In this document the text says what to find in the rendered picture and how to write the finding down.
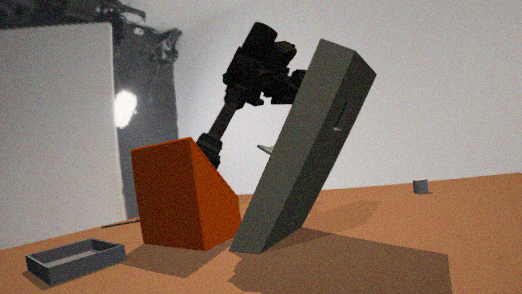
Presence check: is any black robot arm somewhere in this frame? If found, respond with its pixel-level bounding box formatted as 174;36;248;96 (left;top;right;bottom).
196;22;297;170

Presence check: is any dark grey cylinder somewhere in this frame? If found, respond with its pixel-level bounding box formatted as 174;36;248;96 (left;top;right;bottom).
413;178;429;194

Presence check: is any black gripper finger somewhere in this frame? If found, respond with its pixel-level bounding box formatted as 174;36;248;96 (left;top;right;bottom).
293;74;305;88
271;73;299;104

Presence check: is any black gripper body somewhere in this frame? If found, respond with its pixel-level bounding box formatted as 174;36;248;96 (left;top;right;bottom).
244;61;307;106

